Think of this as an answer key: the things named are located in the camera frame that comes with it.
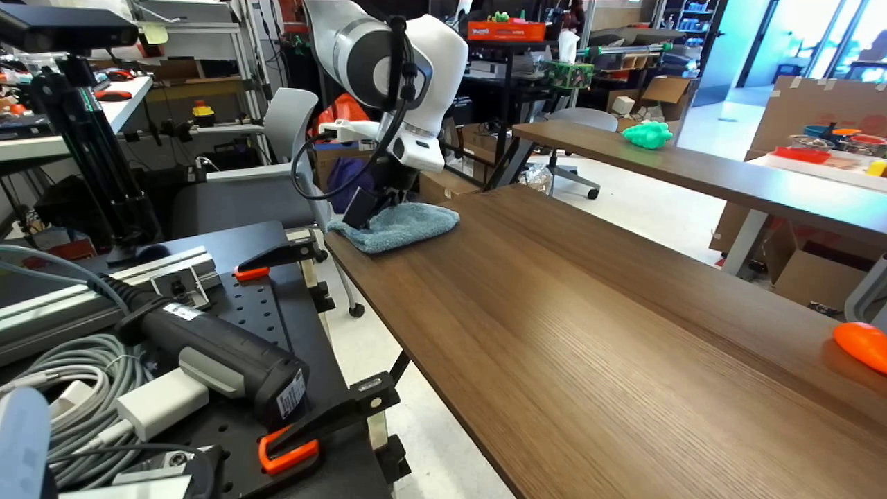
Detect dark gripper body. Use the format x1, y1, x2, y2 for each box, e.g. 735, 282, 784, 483
328, 153, 403, 231

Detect light blue terry towel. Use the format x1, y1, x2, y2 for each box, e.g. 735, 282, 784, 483
324, 201, 464, 257

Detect grey office chair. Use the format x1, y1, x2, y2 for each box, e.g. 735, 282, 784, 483
177, 87, 368, 322

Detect black perforated breadboard table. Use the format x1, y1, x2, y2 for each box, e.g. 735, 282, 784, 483
0, 220, 416, 499

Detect orange storage bin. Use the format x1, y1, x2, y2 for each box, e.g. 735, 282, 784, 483
464, 18, 551, 48

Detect grey swivel chair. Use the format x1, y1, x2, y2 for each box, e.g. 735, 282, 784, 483
537, 103, 624, 202

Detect white bottle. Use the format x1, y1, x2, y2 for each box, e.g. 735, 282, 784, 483
555, 24, 583, 67

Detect green plastic object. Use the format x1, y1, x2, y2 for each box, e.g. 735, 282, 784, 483
620, 116, 677, 155

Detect white power adapter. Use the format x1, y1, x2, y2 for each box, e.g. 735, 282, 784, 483
114, 367, 213, 444

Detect white workbench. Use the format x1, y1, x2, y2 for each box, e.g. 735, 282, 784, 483
0, 70, 157, 166

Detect small open cardboard box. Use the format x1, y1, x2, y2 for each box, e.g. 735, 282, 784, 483
637, 73, 699, 119

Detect long wooden side table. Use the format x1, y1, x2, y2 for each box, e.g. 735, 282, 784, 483
509, 116, 887, 322

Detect blurry blue object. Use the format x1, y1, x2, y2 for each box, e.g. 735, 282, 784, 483
0, 385, 56, 499

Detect large cardboard box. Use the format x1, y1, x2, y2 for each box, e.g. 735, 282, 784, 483
742, 74, 887, 166

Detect cardboard box under table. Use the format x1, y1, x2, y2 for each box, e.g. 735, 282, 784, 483
763, 223, 887, 313

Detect orange rounded object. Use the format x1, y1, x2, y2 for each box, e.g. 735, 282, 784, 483
831, 318, 887, 378

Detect black clamp with orange handle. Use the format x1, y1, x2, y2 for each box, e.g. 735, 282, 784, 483
229, 235, 339, 316
253, 367, 409, 485

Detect aluminium extrusion rail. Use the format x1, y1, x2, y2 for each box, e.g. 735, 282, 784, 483
103, 245, 224, 306
0, 277, 130, 368

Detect black camera tripod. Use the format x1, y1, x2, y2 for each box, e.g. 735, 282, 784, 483
26, 51, 167, 257

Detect coiled grey cable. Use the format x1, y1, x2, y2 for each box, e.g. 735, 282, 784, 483
0, 331, 149, 489

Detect black camera on tripod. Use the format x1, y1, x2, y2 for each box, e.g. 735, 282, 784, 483
0, 0, 142, 55

